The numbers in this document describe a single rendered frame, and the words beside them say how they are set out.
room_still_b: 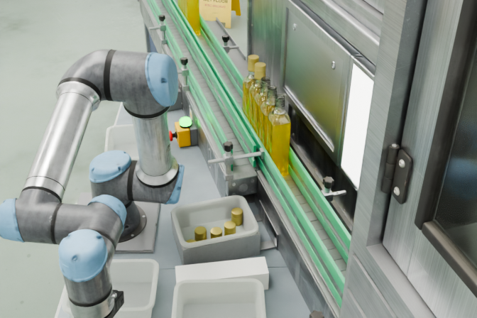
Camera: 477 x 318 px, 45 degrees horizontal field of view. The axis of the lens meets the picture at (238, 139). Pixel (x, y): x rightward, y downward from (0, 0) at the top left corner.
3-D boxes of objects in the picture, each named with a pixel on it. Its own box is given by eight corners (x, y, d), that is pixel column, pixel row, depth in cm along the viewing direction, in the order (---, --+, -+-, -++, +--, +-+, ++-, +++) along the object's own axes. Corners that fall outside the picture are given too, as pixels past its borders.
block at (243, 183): (258, 194, 175) (258, 176, 171) (228, 200, 172) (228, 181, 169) (254, 187, 178) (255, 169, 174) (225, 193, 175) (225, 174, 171)
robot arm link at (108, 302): (72, 274, 101) (118, 273, 101) (77, 292, 104) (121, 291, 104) (62, 307, 95) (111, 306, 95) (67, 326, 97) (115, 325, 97)
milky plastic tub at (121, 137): (106, 182, 193) (103, 160, 188) (109, 145, 212) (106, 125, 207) (157, 177, 195) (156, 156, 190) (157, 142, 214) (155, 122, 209)
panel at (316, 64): (433, 275, 125) (467, 145, 106) (421, 277, 124) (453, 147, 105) (287, 89, 197) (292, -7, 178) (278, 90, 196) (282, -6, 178)
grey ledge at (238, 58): (284, 137, 208) (285, 110, 201) (261, 140, 205) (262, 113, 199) (217, 38, 284) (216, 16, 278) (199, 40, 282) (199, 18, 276)
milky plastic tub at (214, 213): (260, 253, 162) (261, 231, 157) (183, 270, 156) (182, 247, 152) (243, 215, 176) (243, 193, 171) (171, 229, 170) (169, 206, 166)
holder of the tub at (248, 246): (277, 250, 163) (279, 230, 159) (184, 270, 157) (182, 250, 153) (259, 213, 177) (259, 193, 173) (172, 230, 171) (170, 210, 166)
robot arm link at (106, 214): (69, 187, 106) (48, 227, 97) (128, 193, 106) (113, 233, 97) (73, 219, 110) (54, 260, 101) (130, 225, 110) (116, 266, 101)
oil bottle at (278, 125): (288, 175, 172) (292, 114, 160) (270, 179, 170) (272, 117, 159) (282, 165, 176) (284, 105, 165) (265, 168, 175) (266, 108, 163)
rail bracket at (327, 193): (346, 218, 156) (351, 179, 149) (322, 223, 154) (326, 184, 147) (339, 209, 159) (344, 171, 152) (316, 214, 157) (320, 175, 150)
